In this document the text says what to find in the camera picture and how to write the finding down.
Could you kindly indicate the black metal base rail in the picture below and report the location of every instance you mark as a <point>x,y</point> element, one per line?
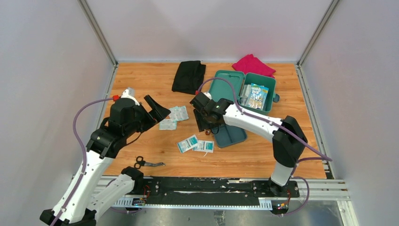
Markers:
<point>202,194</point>

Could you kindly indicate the bandage strips pack lower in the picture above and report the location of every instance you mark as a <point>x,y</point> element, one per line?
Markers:
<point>168,124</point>

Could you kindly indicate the teal medicine box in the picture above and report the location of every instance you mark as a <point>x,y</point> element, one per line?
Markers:
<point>225,81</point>

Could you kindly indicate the black handled scissors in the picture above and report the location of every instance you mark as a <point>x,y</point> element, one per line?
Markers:
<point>140,162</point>

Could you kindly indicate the black folded cloth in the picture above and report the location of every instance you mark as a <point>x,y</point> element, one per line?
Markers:
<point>189,77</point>

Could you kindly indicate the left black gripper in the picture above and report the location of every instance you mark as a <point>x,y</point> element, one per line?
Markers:
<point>157,113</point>

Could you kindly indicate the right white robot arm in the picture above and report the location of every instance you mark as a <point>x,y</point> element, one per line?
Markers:
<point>287,138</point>

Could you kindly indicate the white gauze pad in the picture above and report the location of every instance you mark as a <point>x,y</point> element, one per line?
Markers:
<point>246,91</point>

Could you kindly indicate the dark teal divided tray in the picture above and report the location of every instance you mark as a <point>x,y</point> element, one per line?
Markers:
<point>226,135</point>

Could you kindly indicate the teal white sachet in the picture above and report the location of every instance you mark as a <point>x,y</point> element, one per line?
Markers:
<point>188,144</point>
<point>204,146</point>

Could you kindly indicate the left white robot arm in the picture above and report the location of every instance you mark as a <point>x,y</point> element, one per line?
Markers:
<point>87,174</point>

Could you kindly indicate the light blue mask packet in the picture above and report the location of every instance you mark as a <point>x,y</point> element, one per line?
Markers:
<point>257,96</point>

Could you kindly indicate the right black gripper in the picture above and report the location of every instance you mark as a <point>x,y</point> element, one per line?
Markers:
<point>202,125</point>

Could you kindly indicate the pink folded cloth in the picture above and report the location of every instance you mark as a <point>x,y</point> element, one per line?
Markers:
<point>251,64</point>

